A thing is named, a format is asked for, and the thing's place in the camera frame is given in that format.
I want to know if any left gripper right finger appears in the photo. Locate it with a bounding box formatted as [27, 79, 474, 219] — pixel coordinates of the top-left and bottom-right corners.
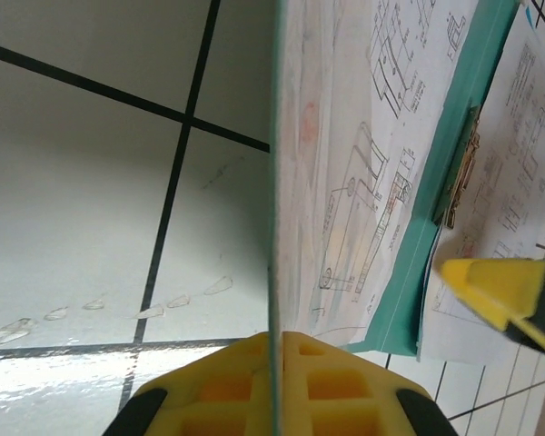
[281, 331, 458, 436]

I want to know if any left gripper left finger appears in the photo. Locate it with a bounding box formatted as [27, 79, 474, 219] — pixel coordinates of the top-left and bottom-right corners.
[102, 331, 273, 436]

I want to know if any white paper files stack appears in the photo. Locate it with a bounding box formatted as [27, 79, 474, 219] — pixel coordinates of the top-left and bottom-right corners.
[417, 0, 545, 370]

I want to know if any green folder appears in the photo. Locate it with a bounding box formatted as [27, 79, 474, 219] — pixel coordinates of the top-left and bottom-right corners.
[266, 0, 521, 436]

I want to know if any metal folder clip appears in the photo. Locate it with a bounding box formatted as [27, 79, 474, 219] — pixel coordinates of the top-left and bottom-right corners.
[430, 105, 485, 229]

